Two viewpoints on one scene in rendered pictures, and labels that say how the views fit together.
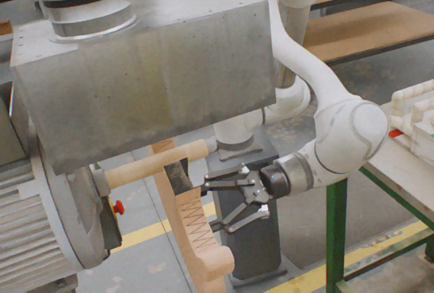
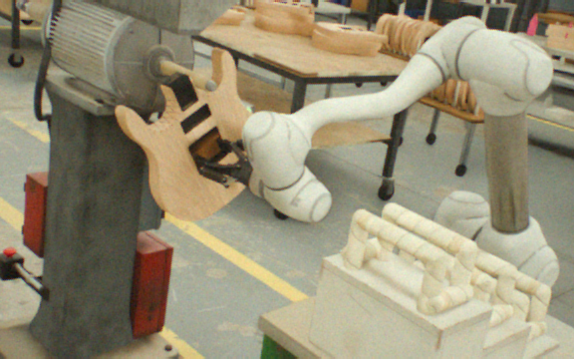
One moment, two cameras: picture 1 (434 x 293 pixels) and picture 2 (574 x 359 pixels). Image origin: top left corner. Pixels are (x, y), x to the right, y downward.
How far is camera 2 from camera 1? 1.65 m
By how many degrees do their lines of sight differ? 54
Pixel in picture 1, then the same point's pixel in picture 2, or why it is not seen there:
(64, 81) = not seen: outside the picture
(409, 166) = not seen: hidden behind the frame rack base
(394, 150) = not seen: hidden behind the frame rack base
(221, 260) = (122, 110)
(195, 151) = (199, 80)
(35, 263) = (97, 61)
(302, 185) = (255, 182)
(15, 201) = (111, 25)
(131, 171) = (172, 67)
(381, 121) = (259, 127)
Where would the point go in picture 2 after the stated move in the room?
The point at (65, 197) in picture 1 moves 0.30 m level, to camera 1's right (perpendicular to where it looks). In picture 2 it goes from (118, 34) to (154, 63)
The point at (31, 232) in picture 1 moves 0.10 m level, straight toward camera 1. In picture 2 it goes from (103, 42) to (72, 44)
